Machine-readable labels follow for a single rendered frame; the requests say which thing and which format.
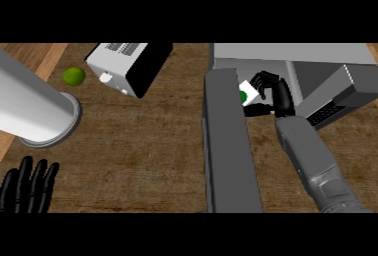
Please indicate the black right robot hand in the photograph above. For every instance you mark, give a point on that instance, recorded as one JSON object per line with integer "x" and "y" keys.
{"x": 282, "y": 95}

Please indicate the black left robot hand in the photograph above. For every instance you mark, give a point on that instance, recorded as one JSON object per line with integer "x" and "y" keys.
{"x": 30, "y": 190}

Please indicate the white milk carton green print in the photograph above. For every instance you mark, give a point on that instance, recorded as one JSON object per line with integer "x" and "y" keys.
{"x": 248, "y": 94}

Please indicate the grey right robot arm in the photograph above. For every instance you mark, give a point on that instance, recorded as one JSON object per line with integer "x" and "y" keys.
{"x": 315, "y": 163}

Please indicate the grey microwave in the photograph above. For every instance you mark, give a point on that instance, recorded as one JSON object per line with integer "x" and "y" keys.
{"x": 300, "y": 76}

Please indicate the dark grey microwave door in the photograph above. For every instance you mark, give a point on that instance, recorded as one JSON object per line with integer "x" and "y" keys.
{"x": 230, "y": 143}

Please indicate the large white cylinder grey rim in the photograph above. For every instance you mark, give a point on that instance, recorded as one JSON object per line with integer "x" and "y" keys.
{"x": 34, "y": 103}

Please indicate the white toaster oven black front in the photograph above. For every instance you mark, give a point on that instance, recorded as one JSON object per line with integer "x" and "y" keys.
{"x": 129, "y": 67}

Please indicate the green lime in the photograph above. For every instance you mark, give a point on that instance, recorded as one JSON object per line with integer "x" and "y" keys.
{"x": 74, "y": 76}

